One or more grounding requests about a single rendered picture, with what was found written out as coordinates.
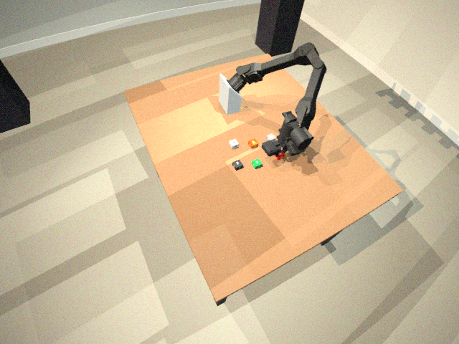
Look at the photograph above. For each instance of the orange block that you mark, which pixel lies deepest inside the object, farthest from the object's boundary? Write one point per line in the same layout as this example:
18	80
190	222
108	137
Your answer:
253	143

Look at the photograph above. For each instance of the green block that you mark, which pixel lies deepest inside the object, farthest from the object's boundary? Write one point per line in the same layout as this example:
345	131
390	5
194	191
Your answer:
256	163

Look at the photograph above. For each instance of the red block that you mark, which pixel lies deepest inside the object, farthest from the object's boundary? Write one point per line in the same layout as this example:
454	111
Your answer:
281	155

